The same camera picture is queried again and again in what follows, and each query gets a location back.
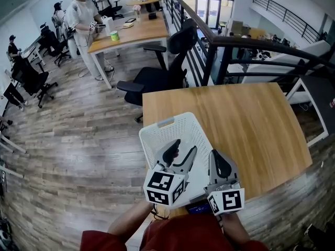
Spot square wooden table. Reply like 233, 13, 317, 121
142, 82, 314, 219

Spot white cylinder appliance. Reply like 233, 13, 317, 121
103, 16, 115, 37

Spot black office chair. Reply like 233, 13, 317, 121
103, 0, 124, 20
12, 58, 59, 109
116, 18, 198, 122
39, 22, 72, 67

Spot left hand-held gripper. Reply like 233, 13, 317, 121
142, 139, 198, 210

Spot thin black cable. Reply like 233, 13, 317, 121
150, 204, 169, 221

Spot black top table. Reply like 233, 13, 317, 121
285, 75, 335, 147

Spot glass entrance doors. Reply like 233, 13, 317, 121
180, 0, 236, 28

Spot white plastic basket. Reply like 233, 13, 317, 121
138, 111, 214, 206

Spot person's left forearm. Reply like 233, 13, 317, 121
107, 201, 155, 236

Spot thin black balcony railing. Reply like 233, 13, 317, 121
252, 0, 321, 44

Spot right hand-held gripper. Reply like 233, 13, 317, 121
204, 149, 246, 216

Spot round wooden table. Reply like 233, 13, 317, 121
126, 0, 165, 6

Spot thick black stair railing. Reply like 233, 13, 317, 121
161, 0, 335, 87

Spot person's right forearm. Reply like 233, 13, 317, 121
221, 213, 251, 245

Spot long wooden table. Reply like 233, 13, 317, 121
87, 16, 170, 90

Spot black device with blue screen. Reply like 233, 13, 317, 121
185, 201, 213, 215

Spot white desk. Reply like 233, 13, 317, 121
22, 45, 47, 66

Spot person's red shirt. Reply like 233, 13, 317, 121
80, 214, 270, 251

